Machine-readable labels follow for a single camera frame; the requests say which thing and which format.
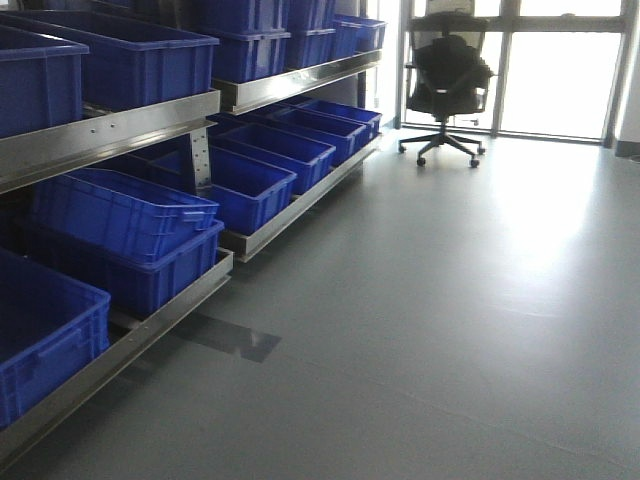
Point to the blue crate rack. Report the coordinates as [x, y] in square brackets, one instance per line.
[308, 158]
[249, 192]
[370, 119]
[346, 136]
[252, 37]

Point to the far steel flow rack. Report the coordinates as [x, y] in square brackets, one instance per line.
[245, 97]

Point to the steel flow rack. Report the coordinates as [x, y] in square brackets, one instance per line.
[35, 156]
[245, 97]

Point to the blue crate under stack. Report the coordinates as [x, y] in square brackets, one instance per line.
[136, 287]

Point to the black office chair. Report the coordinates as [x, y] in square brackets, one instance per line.
[449, 77]

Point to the small blue crate upper end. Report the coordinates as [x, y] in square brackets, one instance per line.
[355, 34]

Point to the blue crate upper far rack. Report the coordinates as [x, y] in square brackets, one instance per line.
[252, 37]

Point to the stacked tilted blue crate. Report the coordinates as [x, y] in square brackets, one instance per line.
[123, 214]

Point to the long blue crate upper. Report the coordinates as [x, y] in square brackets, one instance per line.
[130, 63]

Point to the blue crate bottom left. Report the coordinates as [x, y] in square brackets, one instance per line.
[52, 326]

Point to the near steel flow rack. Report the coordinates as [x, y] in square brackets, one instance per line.
[35, 156]

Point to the blue crate upper near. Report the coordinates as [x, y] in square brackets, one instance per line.
[41, 81]

